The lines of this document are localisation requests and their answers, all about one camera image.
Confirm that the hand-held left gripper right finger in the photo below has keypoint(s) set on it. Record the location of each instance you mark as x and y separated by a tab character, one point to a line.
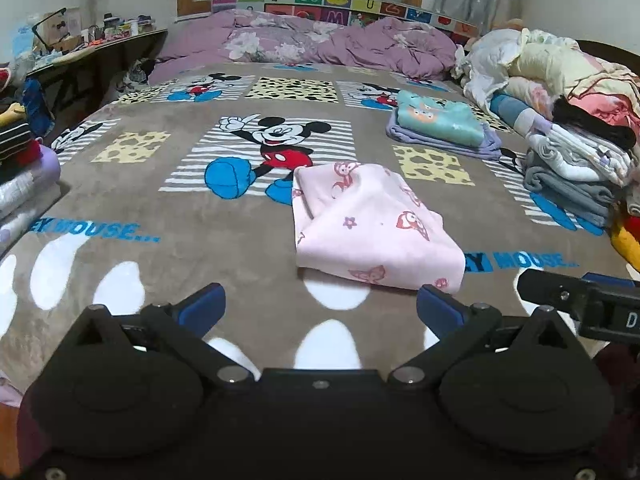
440	310

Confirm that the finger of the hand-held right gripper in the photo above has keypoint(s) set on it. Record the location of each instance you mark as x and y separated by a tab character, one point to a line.
550	292

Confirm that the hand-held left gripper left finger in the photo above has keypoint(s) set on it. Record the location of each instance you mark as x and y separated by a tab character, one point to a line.
202	304

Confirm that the pink printed garment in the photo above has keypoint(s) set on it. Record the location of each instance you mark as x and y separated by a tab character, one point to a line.
370	230

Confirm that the person's right forearm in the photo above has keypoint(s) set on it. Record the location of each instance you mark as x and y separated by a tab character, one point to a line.
620	375

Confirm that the cartoon mouse printed blanket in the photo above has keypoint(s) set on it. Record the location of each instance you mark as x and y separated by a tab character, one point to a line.
175	240

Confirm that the yellow knit garment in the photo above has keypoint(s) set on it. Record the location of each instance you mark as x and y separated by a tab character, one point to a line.
627	240

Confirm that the grey folded fleece garment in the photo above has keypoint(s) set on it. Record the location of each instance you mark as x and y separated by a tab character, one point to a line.
565	190

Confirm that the white quilted printed garment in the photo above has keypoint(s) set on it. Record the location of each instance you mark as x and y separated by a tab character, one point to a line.
575	155

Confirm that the lavender folded garment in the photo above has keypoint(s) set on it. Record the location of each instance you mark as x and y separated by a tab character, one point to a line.
450	150

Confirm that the blue and white folded garment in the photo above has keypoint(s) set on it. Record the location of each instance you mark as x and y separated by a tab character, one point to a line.
510	110

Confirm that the teal folded garment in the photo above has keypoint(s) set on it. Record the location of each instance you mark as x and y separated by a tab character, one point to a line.
440	120

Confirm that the salmon pink garment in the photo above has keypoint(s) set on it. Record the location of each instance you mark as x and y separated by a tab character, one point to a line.
615	105

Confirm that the pale purple fleece blanket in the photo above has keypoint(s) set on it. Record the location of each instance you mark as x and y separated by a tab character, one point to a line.
45	170

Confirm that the red folded garment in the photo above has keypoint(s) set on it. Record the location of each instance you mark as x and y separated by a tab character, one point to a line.
22	157

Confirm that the cream quilt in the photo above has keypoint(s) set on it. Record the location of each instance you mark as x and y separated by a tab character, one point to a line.
550	60

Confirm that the dark patterned cloth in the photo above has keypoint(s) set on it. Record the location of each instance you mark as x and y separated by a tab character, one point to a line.
140	72

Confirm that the white ruffled garment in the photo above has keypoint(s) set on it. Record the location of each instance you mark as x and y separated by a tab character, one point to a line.
487	60

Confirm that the black striped garment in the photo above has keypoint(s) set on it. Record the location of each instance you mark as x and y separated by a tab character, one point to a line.
12	137

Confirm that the blue bag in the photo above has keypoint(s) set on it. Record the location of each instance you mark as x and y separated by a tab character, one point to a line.
36	105

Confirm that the dark desk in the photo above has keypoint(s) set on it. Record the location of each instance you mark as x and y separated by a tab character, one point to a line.
100	60

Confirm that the plush toy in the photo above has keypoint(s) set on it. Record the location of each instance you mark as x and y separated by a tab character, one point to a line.
510	24

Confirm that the purple floral quilt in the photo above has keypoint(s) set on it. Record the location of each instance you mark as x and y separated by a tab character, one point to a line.
300	40

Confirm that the clutter of small desk things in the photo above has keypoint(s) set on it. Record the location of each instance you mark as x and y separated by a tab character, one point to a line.
120	27

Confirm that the cardboard box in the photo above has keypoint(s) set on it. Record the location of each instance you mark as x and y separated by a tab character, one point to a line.
57	27

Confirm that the colourful alphabet headboard panel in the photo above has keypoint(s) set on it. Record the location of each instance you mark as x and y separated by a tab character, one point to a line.
320	12

